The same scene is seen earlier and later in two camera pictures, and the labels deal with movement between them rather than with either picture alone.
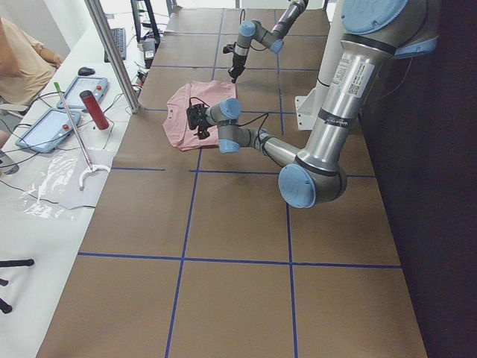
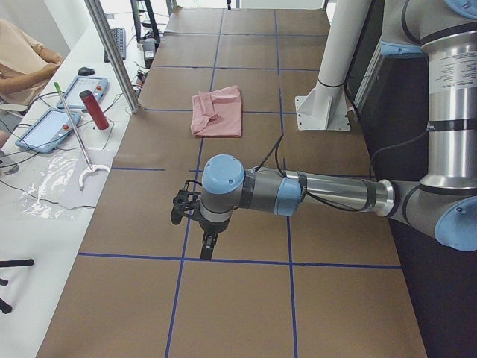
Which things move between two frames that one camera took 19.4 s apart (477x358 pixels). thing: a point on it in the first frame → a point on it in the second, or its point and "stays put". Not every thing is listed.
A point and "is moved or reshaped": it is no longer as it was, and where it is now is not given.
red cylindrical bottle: x=94 y=109 stays put
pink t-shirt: x=175 y=123 is moved or reshaped
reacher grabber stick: x=91 y=168 stays put
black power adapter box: x=149 y=51 stays put
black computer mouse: x=86 y=71 stays put
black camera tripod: x=27 y=262 stays put
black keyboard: x=120 y=37 stays put
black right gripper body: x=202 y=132 → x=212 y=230
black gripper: x=197 y=116 → x=185 y=201
